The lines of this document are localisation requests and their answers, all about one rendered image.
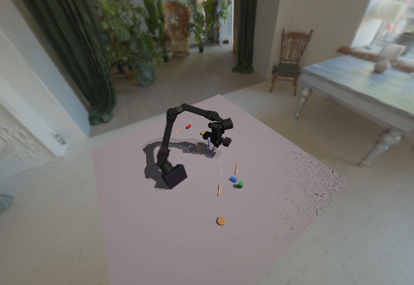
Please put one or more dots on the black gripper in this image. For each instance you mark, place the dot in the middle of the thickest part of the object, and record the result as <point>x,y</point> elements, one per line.
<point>216,139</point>

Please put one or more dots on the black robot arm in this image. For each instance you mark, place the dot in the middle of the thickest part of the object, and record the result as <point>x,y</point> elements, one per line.
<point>171,115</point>

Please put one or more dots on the tan round disc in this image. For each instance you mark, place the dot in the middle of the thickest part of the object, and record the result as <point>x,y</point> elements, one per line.
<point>221,221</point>

